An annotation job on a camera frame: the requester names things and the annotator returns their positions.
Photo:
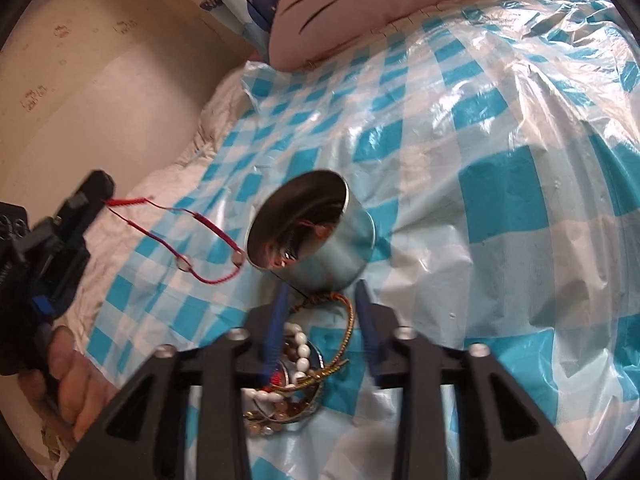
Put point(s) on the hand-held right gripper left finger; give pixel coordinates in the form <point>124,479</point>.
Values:
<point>277,330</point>

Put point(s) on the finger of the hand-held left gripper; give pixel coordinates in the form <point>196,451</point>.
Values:
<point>92,190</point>

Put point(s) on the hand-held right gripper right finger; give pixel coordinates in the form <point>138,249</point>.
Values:
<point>362,320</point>

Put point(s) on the round tin lid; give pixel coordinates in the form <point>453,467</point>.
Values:
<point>316,360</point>

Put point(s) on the round metal tin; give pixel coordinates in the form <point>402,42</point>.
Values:
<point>345,250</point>

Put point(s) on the person's left hand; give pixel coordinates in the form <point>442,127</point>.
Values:
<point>75,375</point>

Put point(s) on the paper clutter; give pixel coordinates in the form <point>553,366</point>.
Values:
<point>55,440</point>

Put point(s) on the blue checked plastic sheet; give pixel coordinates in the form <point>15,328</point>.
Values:
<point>500,185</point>

